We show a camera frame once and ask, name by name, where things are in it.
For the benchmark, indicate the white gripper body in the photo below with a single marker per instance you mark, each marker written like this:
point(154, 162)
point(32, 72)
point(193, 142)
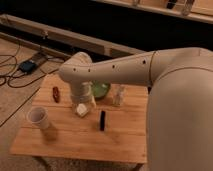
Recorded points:
point(82, 109)

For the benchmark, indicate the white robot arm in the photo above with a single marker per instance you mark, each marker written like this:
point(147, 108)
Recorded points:
point(179, 121)

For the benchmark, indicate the green bowl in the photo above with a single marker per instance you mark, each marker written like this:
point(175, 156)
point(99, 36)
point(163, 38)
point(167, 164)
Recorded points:
point(100, 90)

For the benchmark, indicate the brown red small object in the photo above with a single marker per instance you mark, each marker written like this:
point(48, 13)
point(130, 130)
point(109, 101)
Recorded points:
point(56, 94)

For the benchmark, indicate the wooden table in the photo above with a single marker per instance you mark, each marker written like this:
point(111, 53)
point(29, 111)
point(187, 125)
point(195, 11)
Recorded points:
point(108, 133)

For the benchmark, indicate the white paper cup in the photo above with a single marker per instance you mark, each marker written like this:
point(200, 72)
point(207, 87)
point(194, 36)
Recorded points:
point(38, 117)

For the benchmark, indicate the long wooden beam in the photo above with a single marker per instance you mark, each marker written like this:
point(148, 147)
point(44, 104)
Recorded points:
point(68, 37)

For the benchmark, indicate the black power adapter box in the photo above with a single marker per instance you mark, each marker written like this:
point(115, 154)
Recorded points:
point(27, 66)

